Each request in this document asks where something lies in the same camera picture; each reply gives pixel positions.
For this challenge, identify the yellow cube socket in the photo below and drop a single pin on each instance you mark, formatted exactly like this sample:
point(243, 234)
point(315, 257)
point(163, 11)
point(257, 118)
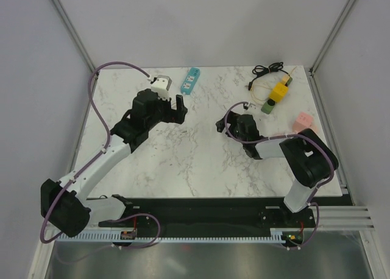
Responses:
point(278, 92)

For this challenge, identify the aluminium frame post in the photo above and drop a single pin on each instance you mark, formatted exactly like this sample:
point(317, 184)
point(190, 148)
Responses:
point(331, 37)
point(73, 33)

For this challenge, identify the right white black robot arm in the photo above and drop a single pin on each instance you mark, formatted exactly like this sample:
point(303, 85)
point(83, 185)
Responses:
point(311, 161)

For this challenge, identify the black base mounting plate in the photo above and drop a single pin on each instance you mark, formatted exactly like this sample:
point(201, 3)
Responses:
point(210, 217)

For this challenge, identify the green power strip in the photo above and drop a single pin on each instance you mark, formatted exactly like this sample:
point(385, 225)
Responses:
point(269, 104)

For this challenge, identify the right aluminium frame post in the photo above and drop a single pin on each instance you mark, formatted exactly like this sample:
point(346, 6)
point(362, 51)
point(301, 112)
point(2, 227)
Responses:
point(331, 37)

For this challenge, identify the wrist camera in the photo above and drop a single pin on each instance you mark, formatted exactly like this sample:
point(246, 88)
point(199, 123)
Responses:
point(161, 85)
point(249, 106)

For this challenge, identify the left aluminium frame post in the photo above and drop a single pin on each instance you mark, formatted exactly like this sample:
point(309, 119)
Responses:
point(73, 33)

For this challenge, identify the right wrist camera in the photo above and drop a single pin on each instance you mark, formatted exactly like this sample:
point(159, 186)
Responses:
point(249, 106)

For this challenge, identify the white slotted cable duct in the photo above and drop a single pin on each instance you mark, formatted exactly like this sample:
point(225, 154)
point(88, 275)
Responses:
point(121, 236)

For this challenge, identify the pink cube socket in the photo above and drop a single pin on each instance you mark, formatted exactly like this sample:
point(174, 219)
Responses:
point(304, 121)

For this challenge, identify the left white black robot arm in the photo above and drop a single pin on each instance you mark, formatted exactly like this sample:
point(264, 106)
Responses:
point(65, 203)

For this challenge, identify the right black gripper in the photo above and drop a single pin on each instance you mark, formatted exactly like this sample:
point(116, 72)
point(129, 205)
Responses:
point(231, 119)

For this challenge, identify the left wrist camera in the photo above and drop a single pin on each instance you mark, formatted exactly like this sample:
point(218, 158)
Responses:
point(161, 85)

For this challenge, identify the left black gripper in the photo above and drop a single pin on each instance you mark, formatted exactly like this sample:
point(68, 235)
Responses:
point(177, 116)

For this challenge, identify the teal power strip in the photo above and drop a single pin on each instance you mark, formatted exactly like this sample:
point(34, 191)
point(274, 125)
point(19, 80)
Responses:
point(190, 81)

